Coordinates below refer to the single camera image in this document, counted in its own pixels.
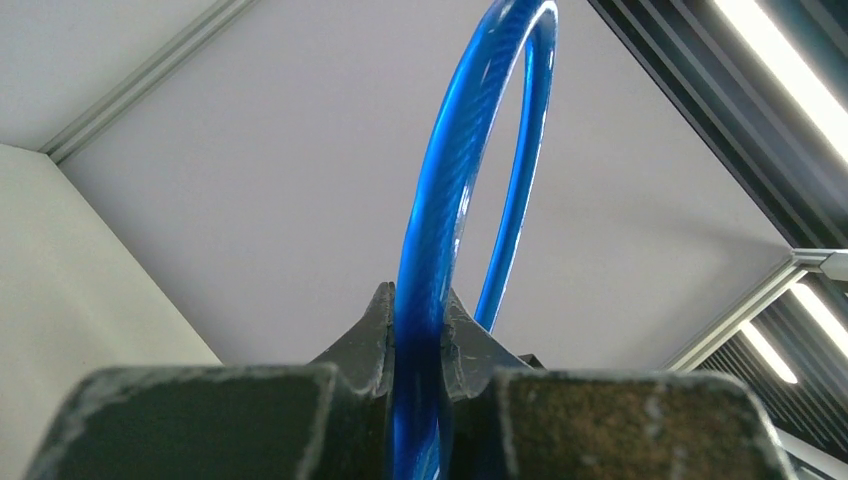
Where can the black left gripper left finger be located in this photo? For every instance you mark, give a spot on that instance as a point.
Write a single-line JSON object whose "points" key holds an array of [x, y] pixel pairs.
{"points": [[326, 419]]}

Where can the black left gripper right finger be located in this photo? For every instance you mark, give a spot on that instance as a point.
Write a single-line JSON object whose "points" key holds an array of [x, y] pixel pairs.
{"points": [[509, 420]]}

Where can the blue cable lock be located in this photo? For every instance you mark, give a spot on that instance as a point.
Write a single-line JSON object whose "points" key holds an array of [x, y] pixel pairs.
{"points": [[509, 32]]}

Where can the ceiling light strips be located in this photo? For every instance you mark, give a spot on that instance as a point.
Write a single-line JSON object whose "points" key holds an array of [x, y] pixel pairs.
{"points": [[753, 25]]}

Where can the aluminium frame post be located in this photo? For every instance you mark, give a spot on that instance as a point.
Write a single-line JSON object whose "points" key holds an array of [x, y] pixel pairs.
{"points": [[144, 79]]}

